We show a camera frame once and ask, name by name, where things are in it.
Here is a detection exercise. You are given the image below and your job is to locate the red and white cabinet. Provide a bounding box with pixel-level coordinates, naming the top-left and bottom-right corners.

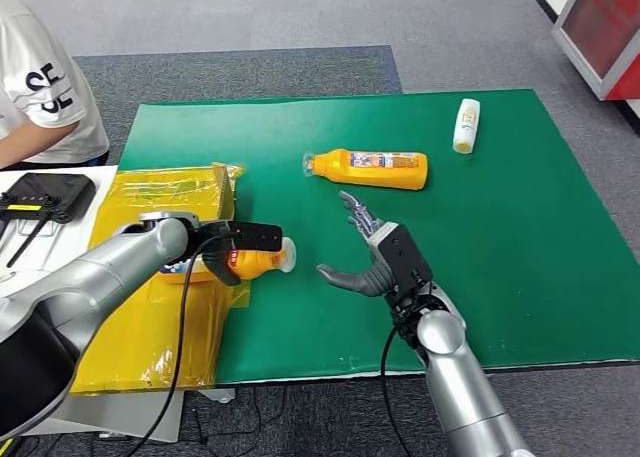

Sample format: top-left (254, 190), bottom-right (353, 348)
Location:
top-left (551, 0), bottom-right (640, 102)

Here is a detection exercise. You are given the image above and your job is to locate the green mat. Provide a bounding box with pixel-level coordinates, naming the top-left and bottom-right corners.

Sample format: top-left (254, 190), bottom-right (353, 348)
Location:
top-left (118, 88), bottom-right (640, 388)

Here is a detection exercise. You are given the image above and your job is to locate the white board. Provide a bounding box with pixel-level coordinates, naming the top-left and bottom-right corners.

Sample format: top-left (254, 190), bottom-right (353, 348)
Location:
top-left (0, 165), bottom-right (186, 445)

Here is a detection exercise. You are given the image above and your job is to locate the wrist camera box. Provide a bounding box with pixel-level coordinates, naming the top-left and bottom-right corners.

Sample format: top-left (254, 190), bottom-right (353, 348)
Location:
top-left (367, 222), bottom-right (434, 295)
top-left (220, 220), bottom-right (284, 254)

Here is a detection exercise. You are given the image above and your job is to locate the black router with antennas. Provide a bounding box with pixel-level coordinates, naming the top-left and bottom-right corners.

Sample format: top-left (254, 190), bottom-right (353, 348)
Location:
top-left (0, 172), bottom-right (97, 271)

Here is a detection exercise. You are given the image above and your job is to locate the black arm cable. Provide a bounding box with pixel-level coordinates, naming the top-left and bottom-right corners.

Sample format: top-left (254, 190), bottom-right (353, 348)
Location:
top-left (380, 324), bottom-right (414, 457)
top-left (125, 235), bottom-right (236, 457)

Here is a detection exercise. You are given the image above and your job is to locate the orange bottle with clear cap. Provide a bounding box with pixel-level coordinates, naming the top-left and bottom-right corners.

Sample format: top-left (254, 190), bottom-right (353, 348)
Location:
top-left (302, 148), bottom-right (429, 192)

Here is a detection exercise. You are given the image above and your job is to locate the person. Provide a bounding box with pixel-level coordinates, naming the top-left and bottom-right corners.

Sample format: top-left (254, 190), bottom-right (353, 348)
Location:
top-left (0, 0), bottom-right (111, 172)

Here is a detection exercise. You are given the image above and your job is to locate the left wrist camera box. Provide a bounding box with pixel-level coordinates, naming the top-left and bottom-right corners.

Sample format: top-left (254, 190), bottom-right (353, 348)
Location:
top-left (220, 220), bottom-right (284, 254)

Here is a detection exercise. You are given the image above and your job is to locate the small white bottle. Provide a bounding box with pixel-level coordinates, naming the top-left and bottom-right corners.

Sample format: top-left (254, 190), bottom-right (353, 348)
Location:
top-left (452, 98), bottom-right (481, 155)

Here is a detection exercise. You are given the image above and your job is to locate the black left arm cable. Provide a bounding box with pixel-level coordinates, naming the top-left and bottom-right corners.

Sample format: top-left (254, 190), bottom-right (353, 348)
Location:
top-left (125, 235), bottom-right (236, 457)

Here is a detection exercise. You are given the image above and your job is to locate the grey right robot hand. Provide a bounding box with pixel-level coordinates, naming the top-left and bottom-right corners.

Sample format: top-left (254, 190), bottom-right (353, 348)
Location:
top-left (315, 190), bottom-right (401, 299)

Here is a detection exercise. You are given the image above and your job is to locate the orange bottle with white cap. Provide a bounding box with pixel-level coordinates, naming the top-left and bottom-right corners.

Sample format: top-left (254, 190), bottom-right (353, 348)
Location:
top-left (158, 237), bottom-right (297, 286)

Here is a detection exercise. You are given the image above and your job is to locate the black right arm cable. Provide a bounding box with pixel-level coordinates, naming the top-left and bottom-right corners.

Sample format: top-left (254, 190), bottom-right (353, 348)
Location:
top-left (380, 324), bottom-right (414, 457)

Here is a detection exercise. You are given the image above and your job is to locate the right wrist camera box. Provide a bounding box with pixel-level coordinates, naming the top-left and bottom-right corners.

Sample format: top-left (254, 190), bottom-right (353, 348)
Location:
top-left (367, 222), bottom-right (434, 295)

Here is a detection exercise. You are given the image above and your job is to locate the black floor cable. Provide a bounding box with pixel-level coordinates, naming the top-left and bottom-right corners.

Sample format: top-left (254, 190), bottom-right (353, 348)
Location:
top-left (192, 390), bottom-right (286, 450)

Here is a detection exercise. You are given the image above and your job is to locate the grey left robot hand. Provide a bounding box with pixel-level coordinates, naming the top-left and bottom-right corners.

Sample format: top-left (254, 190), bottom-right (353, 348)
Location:
top-left (199, 238), bottom-right (246, 288)

